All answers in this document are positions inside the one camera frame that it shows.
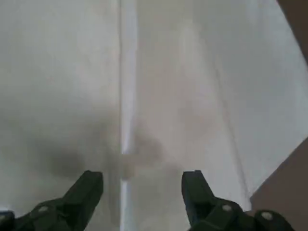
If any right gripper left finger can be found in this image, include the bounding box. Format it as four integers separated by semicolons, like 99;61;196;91
0;170;104;231

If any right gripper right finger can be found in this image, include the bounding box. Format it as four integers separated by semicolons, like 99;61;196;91
181;170;301;231

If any cream tablecloth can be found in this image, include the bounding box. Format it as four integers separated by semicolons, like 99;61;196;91
0;0;308;231

